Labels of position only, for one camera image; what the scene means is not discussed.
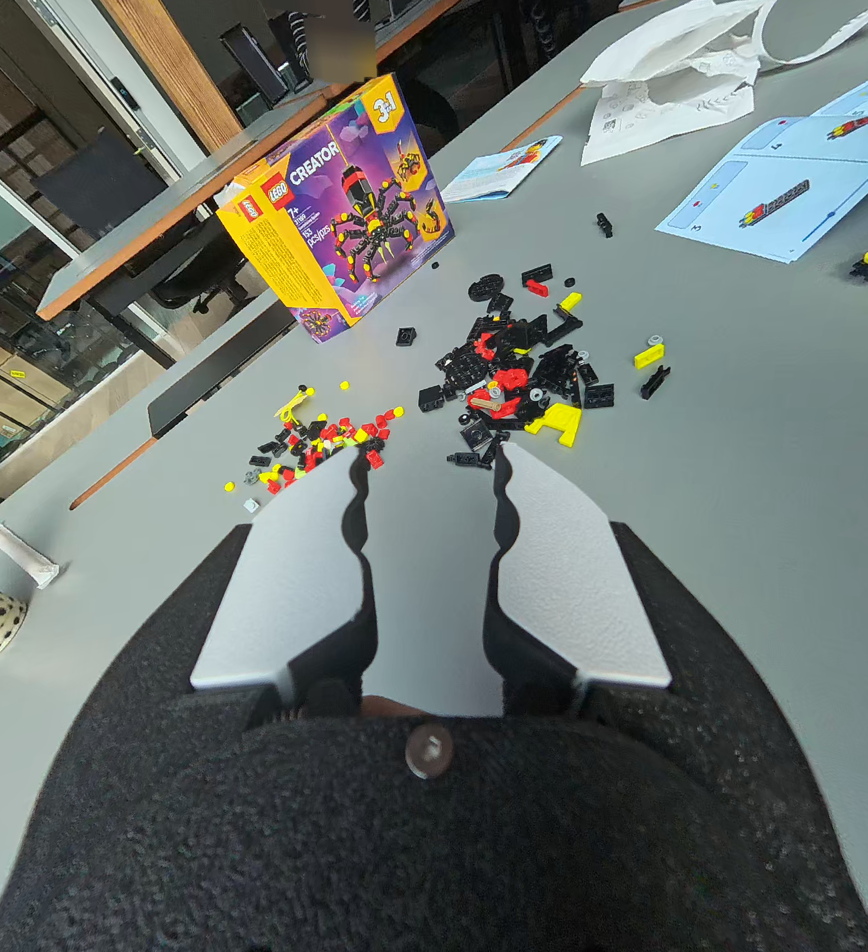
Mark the open blue instruction booklet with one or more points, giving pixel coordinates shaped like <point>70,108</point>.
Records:
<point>776,186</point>

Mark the black square plate brick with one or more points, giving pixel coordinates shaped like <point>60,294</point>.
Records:
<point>405,337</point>

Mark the small black connector brick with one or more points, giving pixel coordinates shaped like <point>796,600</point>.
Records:
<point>604,224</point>

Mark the yellow wedge plate brick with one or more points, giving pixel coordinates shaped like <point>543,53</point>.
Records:
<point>564,428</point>

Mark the purple yellow toy brick box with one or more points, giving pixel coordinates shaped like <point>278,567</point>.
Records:
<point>374,208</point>

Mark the dark flat panel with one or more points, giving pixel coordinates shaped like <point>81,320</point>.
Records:
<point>99,186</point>

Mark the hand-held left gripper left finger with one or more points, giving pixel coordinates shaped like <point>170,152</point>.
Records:
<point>285,580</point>

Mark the neighbouring grey desk wooden edge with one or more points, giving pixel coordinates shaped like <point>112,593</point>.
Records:
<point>129,238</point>

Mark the pile of small red yellow bricks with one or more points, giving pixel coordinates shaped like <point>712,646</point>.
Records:
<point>315,439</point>

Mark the black clip brick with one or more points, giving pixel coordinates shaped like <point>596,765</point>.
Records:
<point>654,382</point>

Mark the black office chair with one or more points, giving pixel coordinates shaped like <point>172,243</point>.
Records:
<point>196,268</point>

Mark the white paper bag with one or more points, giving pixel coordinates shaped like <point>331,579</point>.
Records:
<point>664,59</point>

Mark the wooden pillar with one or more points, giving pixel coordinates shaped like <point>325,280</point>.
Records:
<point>173,74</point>

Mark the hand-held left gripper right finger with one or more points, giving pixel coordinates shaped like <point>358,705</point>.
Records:
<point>575,580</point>

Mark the small blue leaflet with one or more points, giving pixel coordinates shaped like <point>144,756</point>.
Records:
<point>493,175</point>

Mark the pile of black toy bricks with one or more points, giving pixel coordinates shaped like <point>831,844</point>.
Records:
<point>471,364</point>

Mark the white paper packet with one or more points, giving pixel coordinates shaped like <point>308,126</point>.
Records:
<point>21,556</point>

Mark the black monitor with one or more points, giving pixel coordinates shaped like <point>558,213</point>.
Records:
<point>255,63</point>

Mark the yellow brick with grey stud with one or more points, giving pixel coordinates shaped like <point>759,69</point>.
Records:
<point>648,358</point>

